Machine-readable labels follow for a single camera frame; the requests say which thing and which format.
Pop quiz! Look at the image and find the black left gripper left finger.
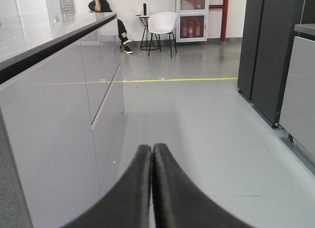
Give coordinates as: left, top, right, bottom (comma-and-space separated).
64, 145, 152, 228

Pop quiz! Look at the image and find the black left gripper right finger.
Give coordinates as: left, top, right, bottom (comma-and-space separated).
152, 143, 250, 228

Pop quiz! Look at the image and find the grey kitchen counter cabinet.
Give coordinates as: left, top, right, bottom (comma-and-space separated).
0, 12, 124, 228

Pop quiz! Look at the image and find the grey side counter cabinet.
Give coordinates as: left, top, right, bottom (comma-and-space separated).
280, 23, 315, 158

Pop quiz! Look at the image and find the white shell chair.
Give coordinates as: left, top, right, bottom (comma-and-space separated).
148, 11, 179, 58

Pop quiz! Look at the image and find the tall dark grey cabinet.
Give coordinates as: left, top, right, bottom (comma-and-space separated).
237, 0, 315, 127

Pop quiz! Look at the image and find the fire extinguisher cabinet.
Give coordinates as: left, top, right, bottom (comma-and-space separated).
176, 0, 209, 43

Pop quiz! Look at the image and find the black cylinder speaker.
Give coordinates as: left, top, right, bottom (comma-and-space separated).
143, 3, 147, 16

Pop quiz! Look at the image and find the red pipe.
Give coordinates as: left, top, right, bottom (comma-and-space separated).
209, 0, 229, 44

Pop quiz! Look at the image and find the seated person in black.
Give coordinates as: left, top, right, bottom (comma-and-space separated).
88, 0, 133, 54

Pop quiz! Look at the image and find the black wire side table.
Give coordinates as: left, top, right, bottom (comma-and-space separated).
135, 14, 159, 51

